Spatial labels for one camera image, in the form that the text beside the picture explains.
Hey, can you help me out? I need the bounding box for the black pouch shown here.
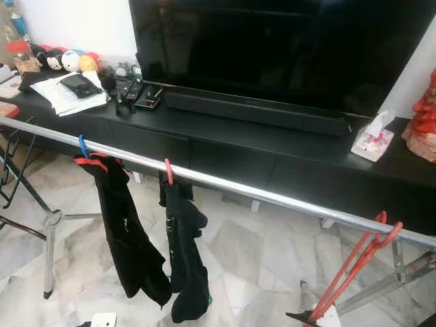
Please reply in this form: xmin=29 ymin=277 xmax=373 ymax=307
xmin=58 ymin=73 xmax=102 ymax=99

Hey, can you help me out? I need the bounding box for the pink plastic hanger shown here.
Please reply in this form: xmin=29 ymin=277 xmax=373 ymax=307
xmin=163 ymin=158 xmax=175 ymax=186

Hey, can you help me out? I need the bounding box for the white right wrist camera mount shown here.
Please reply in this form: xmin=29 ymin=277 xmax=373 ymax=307
xmin=317 ymin=303 xmax=341 ymax=327

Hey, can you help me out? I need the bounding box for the black remote control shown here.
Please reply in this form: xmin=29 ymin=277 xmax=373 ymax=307
xmin=121 ymin=78 xmax=144 ymax=103

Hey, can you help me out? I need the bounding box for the silver clothes rack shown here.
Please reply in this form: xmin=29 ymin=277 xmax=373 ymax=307
xmin=0 ymin=116 xmax=436 ymax=321

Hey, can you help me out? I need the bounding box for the white paper stack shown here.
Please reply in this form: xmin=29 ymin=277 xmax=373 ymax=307
xmin=31 ymin=70 xmax=110 ymax=116

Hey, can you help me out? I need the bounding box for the black device red display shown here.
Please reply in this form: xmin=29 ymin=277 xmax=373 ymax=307
xmin=135 ymin=85 xmax=164 ymax=110

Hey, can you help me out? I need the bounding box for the white tissue box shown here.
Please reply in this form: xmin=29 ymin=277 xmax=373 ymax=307
xmin=351 ymin=111 xmax=396 ymax=163

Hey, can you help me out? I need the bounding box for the black soundbar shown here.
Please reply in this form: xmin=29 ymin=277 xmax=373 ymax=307
xmin=163 ymin=87 xmax=355 ymax=137

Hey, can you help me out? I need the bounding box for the blue plastic hanger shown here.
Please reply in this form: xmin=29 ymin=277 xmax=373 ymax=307
xmin=77 ymin=134 xmax=93 ymax=161

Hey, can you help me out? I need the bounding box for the red figurine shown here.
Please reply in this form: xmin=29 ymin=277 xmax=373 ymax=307
xmin=402 ymin=68 xmax=436 ymax=164

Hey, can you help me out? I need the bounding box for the black television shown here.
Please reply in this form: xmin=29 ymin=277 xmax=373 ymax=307
xmin=128 ymin=0 xmax=436 ymax=118

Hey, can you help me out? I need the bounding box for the black mouse plush toy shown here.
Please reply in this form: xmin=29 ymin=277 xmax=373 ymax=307
xmin=44 ymin=48 xmax=65 ymax=71

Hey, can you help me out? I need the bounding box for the black tv console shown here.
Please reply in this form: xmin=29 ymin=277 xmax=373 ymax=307
xmin=0 ymin=82 xmax=436 ymax=236

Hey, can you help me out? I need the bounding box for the black shirt green logo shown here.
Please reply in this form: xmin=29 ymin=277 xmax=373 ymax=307
xmin=159 ymin=178 xmax=212 ymax=324

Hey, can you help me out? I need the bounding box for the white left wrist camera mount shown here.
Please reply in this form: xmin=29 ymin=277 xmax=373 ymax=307
xmin=91 ymin=312 xmax=118 ymax=327

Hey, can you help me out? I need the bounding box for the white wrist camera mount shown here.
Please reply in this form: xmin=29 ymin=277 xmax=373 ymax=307
xmin=91 ymin=312 xmax=118 ymax=327
xmin=317 ymin=303 xmax=341 ymax=327

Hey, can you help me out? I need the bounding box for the black shirt red collar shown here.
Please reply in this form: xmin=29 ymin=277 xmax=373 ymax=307
xmin=74 ymin=153 xmax=172 ymax=307

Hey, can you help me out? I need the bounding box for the white round plush toy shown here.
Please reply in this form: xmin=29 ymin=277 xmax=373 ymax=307
xmin=61 ymin=49 xmax=81 ymax=72

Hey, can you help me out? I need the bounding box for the orange round plush toy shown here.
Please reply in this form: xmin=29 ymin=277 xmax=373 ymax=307
xmin=78 ymin=53 xmax=102 ymax=74

